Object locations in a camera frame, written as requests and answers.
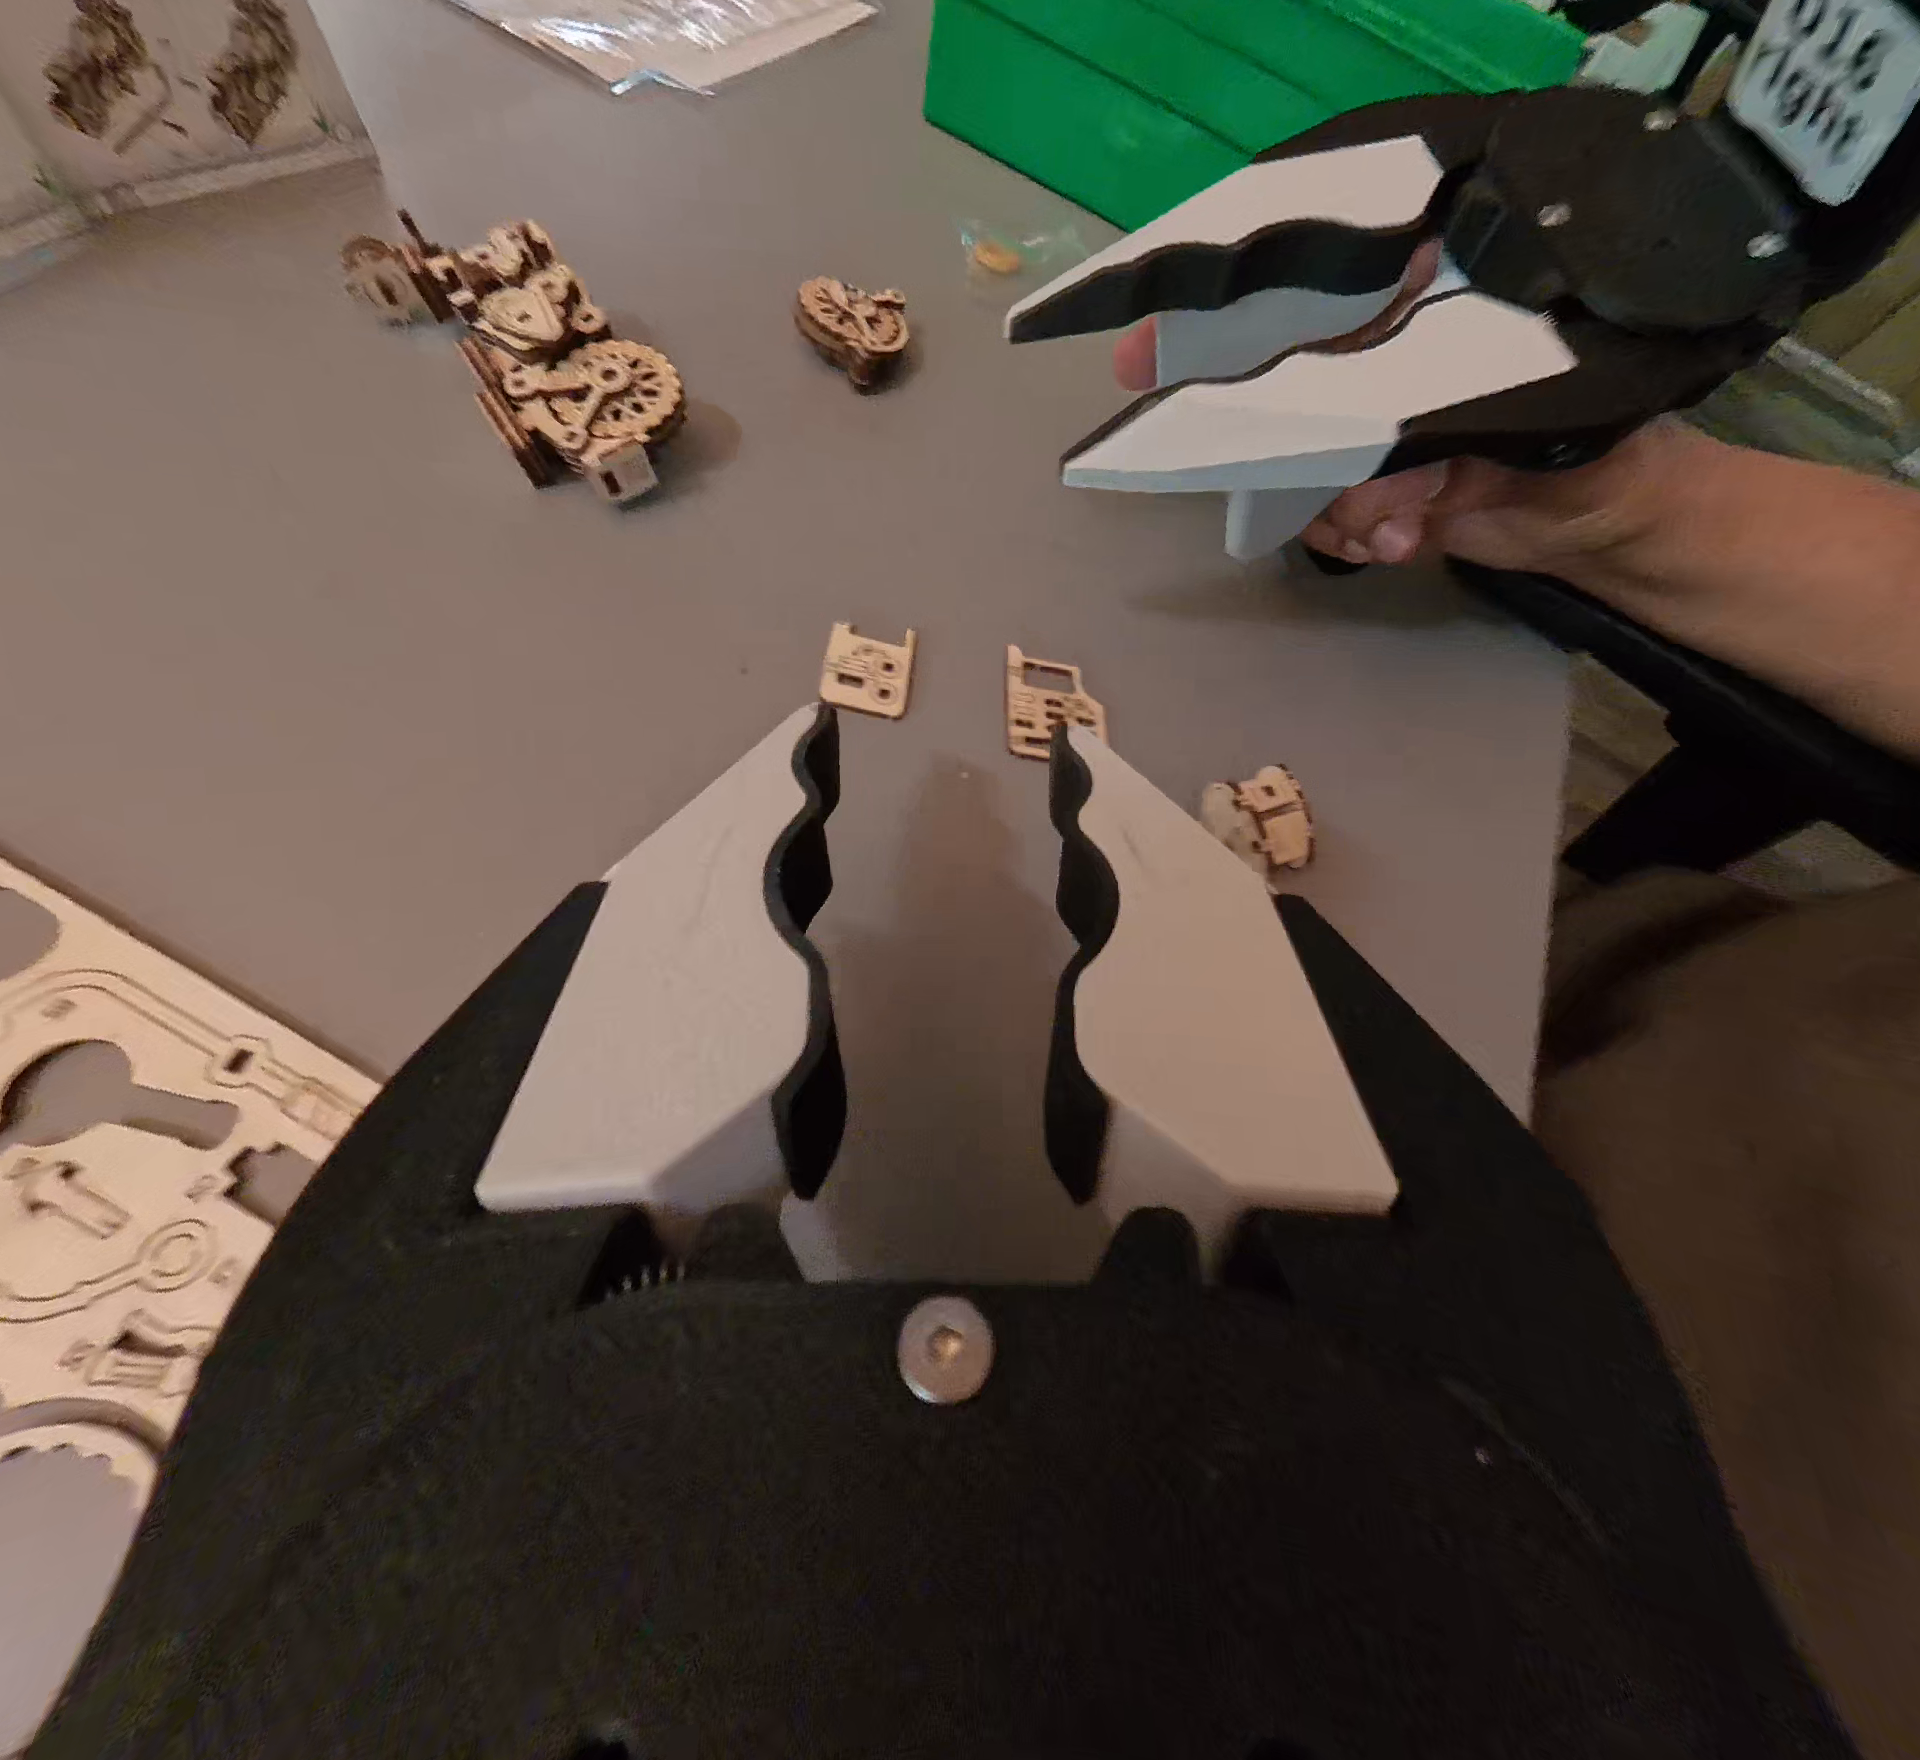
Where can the person's right forearm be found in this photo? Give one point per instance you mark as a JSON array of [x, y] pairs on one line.
[[1801, 561]]

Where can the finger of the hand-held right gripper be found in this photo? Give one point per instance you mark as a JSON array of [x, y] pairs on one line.
[[1245, 214], [1351, 402]]

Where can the small wooden gear model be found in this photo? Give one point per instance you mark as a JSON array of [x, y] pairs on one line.
[[848, 328]]

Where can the narrow flat wooden puzzle piece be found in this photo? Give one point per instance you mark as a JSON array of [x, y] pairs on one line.
[[1023, 733]]

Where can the green plastic bin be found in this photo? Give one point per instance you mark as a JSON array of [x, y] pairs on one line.
[[1141, 34]]

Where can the small wooden puzzle assembly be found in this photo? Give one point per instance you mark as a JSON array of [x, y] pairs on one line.
[[1269, 814]]

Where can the person's right hand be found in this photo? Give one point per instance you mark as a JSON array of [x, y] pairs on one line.
[[1410, 515]]

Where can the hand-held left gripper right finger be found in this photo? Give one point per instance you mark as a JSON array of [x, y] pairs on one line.
[[1214, 1041]]

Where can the large wooden gear model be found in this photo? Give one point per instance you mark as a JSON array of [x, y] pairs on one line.
[[555, 350]]

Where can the wide flat wooden puzzle piece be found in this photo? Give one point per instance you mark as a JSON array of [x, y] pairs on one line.
[[896, 681]]

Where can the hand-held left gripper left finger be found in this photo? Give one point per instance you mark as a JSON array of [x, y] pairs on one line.
[[661, 1041]]

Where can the plywood puzzle sheet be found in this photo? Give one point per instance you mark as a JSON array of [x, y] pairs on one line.
[[135, 995]]

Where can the printed paper sheet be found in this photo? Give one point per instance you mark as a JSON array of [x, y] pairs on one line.
[[150, 21]]

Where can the small clear plastic bag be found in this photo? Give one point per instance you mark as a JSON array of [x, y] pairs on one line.
[[991, 257]]

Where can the grey desk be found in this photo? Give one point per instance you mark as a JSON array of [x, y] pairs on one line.
[[374, 681]]

